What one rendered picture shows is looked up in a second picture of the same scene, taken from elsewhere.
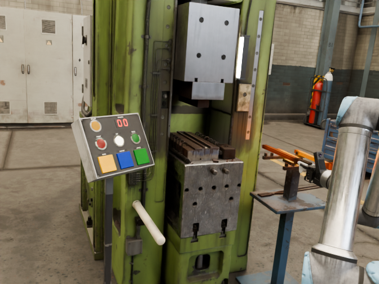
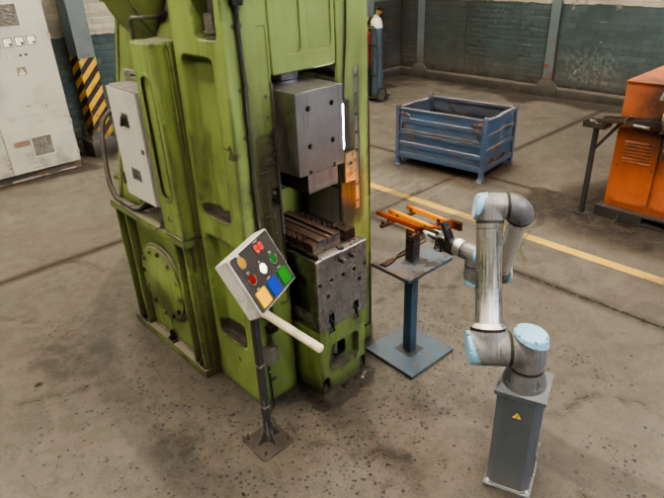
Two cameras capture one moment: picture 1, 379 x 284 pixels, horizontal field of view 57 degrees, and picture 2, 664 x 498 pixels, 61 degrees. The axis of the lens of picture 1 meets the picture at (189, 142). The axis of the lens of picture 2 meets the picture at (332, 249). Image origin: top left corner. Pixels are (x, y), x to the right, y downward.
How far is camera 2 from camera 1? 123 cm
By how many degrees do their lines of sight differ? 22
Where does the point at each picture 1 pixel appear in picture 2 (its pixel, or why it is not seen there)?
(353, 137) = (491, 232)
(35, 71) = not seen: outside the picture
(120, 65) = (201, 158)
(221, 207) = (351, 290)
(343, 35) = not seen: outside the picture
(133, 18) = (233, 122)
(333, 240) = (487, 318)
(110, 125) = (251, 256)
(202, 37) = (311, 126)
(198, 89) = (313, 181)
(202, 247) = (339, 334)
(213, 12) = (317, 96)
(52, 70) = not seen: outside the picture
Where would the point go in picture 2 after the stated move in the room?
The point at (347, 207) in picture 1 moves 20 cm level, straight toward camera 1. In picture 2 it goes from (494, 290) to (500, 318)
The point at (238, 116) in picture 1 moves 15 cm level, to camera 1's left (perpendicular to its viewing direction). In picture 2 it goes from (346, 187) to (321, 191)
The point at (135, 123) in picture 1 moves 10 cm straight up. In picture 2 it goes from (267, 241) to (265, 221)
